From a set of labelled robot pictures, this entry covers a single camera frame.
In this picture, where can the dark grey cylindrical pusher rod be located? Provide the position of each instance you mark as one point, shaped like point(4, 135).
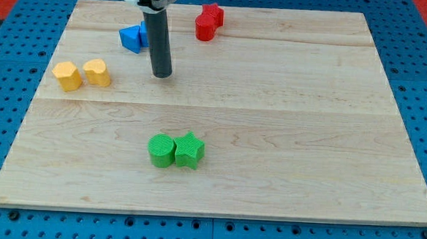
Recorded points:
point(158, 43)

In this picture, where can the blue cube block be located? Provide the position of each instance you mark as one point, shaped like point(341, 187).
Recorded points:
point(143, 34)

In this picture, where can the blue triangle block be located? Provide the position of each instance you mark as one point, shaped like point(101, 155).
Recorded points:
point(130, 38)

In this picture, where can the red cylinder block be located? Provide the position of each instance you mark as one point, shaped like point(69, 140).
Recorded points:
point(205, 27)

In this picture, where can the red star block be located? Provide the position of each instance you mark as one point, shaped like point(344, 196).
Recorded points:
point(215, 12)

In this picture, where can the yellow heart block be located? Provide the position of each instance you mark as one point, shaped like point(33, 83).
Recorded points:
point(96, 72)

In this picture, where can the yellow hexagon block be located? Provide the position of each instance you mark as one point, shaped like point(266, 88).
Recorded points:
point(67, 75)

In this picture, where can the green cylinder block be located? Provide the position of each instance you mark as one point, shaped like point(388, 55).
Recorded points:
point(161, 149)

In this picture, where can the green star block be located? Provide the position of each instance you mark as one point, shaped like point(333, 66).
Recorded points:
point(189, 151)

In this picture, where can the light wooden board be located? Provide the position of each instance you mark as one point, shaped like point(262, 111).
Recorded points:
point(295, 110)

